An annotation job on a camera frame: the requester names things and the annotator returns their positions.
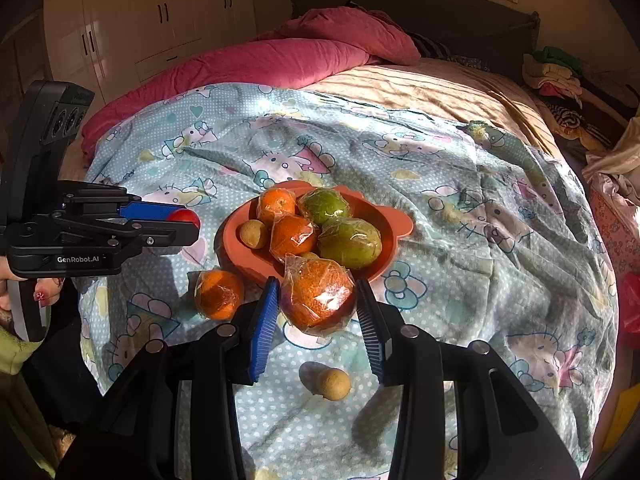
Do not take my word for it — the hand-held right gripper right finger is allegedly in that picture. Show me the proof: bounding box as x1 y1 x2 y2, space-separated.
356 278 582 480

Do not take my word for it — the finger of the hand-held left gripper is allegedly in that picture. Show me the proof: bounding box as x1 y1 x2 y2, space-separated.
61 183 188 223
59 219 202 252

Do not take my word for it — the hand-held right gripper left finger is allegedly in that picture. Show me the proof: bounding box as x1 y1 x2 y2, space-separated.
55 276 281 480

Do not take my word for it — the red tomato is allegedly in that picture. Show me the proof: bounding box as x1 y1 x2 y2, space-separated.
166 208 201 231

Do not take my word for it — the large orange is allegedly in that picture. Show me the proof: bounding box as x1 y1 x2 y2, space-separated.
280 255 358 336

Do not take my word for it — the large green citrus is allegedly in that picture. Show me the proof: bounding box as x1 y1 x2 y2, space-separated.
317 217 383 271

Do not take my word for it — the orange plastic plate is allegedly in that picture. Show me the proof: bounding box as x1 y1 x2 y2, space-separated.
222 180 415 283

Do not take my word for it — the person's left hand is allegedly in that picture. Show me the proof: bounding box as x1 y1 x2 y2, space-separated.
0 255 65 318

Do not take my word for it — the small wrapped orange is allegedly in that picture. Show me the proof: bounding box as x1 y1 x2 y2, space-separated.
256 187 298 226

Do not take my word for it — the small wrapped green citrus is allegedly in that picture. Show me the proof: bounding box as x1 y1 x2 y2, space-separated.
297 187 351 226

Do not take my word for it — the cartoon cat printed blanket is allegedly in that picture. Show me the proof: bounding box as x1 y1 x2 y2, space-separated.
80 82 621 480

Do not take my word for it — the white wardrobe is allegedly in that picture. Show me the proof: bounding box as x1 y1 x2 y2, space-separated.
40 0 262 103

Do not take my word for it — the pink quilt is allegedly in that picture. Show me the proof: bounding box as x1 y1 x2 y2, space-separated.
80 7 422 166

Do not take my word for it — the beige striped bed sheet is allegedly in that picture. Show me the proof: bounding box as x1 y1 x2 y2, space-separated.
310 57 561 156

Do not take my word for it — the red plastic bag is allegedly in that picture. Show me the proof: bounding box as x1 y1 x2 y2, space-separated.
617 272 640 351

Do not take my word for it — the pink patterned cloth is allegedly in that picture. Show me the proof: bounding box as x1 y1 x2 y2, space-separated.
585 170 640 281

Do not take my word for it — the yellow box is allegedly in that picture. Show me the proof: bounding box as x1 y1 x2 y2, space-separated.
602 390 640 453

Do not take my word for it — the cream cloth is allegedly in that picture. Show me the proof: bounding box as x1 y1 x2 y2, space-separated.
582 115 640 196

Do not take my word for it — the pile of clothes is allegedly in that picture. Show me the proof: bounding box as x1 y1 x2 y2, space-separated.
522 45 632 157

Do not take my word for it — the grey bed headboard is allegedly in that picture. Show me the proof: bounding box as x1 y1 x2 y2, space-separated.
291 0 542 72

